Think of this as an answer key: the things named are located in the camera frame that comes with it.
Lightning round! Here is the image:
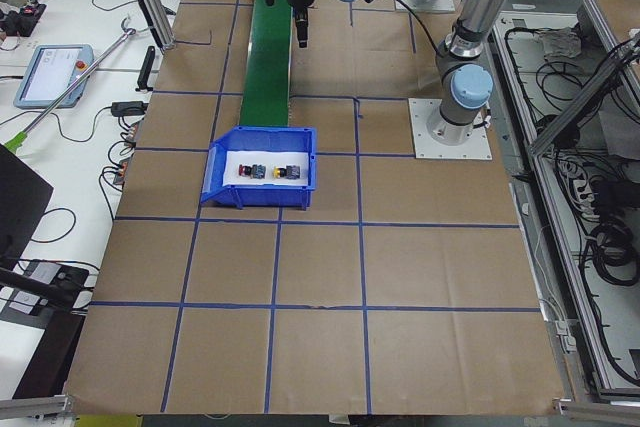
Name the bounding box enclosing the yellow mushroom push button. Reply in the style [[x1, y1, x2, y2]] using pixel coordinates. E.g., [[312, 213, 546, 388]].
[[273, 165, 301, 180]]

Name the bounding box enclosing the red mushroom push button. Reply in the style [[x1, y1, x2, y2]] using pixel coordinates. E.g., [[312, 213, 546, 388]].
[[238, 164, 266, 179]]

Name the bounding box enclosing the green conveyor belt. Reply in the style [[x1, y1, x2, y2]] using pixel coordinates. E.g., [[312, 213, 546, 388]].
[[239, 0, 292, 127]]

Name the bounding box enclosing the left blue plastic bin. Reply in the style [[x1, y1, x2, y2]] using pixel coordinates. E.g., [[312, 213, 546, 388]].
[[200, 126, 317, 210]]

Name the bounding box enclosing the white foam pad left bin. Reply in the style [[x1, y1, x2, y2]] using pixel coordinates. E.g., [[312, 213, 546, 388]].
[[222, 151, 310, 186]]

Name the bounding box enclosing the black power adapter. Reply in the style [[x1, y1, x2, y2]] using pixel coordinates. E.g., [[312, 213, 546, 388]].
[[110, 101, 148, 118]]

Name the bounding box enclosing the blue teach pendant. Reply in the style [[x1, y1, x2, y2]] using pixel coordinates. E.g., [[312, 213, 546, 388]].
[[13, 44, 94, 109]]

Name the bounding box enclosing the silver reacher grabber tool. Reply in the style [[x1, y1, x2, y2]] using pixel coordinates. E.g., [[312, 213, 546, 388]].
[[4, 16, 136, 154]]

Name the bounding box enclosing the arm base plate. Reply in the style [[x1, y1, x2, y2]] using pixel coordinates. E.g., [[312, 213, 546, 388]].
[[395, 0, 456, 14], [408, 98, 492, 161]]

